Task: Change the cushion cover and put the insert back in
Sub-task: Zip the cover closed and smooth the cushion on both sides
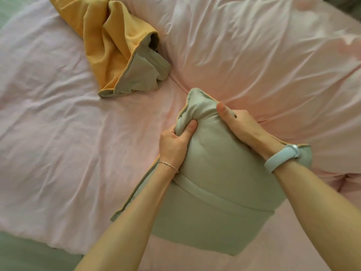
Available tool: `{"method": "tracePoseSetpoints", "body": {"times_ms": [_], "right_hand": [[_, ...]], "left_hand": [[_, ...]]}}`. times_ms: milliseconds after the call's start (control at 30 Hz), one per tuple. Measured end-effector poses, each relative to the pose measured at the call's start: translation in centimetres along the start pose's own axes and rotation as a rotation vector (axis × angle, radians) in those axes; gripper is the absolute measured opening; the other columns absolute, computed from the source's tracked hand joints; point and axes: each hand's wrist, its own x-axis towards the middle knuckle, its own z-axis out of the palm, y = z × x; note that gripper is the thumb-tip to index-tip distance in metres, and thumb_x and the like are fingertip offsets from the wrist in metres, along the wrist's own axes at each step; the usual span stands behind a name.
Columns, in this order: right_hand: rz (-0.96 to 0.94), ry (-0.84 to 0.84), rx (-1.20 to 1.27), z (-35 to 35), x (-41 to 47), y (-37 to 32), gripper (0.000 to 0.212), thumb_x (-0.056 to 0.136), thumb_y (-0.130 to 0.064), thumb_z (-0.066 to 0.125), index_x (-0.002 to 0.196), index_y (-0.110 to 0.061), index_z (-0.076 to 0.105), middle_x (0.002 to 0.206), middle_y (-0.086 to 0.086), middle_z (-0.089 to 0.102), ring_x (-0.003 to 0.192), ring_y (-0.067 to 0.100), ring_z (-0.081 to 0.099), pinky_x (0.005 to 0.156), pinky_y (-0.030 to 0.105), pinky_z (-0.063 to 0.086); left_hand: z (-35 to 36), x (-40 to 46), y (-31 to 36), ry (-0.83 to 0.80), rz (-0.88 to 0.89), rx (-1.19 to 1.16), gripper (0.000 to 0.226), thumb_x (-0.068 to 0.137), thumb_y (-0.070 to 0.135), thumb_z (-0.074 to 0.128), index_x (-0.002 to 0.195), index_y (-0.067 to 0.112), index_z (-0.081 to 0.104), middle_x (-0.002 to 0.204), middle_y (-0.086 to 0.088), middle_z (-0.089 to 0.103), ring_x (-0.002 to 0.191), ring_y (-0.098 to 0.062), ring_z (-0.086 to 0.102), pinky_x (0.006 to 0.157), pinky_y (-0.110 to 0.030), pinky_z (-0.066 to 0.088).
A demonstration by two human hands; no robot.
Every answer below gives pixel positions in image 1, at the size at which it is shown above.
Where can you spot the person's right forearm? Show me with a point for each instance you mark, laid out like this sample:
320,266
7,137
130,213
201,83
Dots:
324,217

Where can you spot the person's left hand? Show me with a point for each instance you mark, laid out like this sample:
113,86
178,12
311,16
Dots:
173,149

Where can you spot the person's left forearm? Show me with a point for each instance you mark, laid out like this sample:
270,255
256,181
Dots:
127,231

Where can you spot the grey and orange pillowcase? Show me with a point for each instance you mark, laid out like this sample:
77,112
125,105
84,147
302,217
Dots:
220,166
112,39

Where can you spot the pink ruffled duvet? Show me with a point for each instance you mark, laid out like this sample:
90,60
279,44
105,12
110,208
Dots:
268,53

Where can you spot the person's right hand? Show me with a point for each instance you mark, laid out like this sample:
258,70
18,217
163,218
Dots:
248,129

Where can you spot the pink bed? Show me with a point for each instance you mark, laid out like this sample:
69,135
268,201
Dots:
56,138

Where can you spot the white smartwatch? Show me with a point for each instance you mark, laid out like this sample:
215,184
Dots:
277,160

